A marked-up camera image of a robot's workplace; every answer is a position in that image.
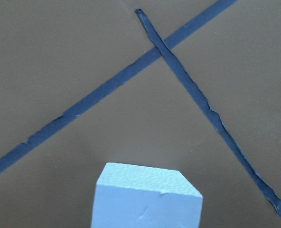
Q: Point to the middle blue tape line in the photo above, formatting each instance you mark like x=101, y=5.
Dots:
x=164, y=47

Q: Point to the light blue foam block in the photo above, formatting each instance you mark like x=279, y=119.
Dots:
x=132, y=196

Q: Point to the long blue tape line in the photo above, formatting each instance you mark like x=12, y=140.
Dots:
x=111, y=85

